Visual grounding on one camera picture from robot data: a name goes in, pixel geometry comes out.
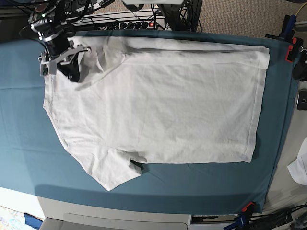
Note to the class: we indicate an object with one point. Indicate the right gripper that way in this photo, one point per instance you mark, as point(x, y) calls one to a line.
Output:
point(69, 66)

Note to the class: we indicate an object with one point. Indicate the white T-shirt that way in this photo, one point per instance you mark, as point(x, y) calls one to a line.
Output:
point(150, 100)

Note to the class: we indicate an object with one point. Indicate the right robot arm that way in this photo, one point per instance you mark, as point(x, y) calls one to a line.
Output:
point(49, 21)

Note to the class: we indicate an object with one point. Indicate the orange black clamp top right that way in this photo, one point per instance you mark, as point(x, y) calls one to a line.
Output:
point(293, 49)

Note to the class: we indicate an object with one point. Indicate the silver device right edge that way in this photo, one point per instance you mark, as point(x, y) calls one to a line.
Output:
point(301, 103)

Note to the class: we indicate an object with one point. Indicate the blue black clamp top right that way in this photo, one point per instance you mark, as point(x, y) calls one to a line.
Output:
point(287, 31)

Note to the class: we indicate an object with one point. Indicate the grey foot pedal box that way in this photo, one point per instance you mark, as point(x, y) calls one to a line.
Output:
point(79, 5)

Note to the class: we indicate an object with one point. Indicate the teal table cloth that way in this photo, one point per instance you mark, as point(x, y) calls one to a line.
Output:
point(33, 161)

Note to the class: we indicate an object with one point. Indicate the white cloth right edge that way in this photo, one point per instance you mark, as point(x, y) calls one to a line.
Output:
point(298, 168)

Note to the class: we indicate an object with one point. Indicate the grey plastic bin bottom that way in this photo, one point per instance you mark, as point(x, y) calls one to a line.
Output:
point(81, 222)

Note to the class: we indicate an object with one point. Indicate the blue cloth bottom left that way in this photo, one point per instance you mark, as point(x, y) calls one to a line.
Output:
point(32, 221)

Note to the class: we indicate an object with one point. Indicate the orange blue clamp bottom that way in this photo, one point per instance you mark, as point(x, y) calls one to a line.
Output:
point(243, 219)

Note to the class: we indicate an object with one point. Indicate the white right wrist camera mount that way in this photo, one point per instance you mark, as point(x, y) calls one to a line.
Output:
point(49, 61)

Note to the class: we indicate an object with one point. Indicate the black power strip red switch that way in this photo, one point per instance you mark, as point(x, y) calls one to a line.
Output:
point(138, 25)

